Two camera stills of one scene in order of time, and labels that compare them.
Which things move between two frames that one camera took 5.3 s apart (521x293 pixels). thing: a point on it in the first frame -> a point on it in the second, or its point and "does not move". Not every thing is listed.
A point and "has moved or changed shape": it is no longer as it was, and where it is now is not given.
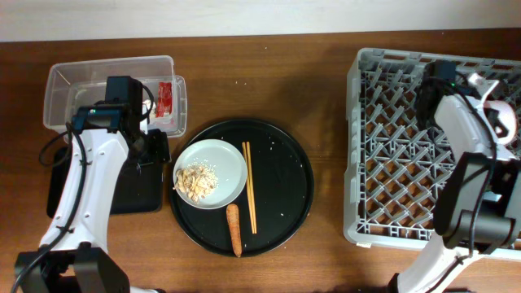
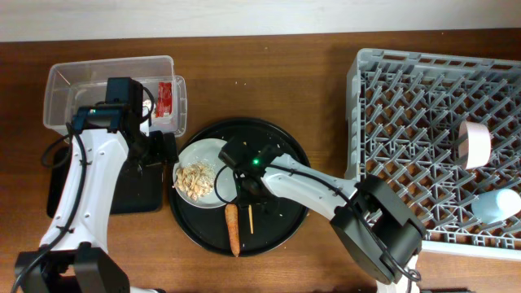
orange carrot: x=234 y=220 does not move
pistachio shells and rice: x=196 y=181 does not move
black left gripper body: x=151 y=148 does not move
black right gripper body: x=501 y=128 -> x=252 y=197
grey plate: x=230 y=167 does not move
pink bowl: x=507 y=115 has moved or changed shape
